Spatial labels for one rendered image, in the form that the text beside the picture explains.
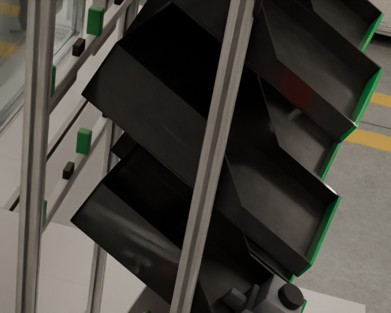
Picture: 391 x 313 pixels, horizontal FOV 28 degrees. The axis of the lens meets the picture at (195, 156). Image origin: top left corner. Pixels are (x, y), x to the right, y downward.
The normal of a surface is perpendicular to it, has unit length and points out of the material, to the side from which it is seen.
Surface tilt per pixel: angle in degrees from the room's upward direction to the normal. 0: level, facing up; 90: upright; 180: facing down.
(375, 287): 0
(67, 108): 0
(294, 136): 25
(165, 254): 90
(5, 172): 0
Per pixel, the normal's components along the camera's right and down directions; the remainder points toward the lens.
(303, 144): 0.53, -0.60
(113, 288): 0.16, -0.82
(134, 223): -0.37, 0.47
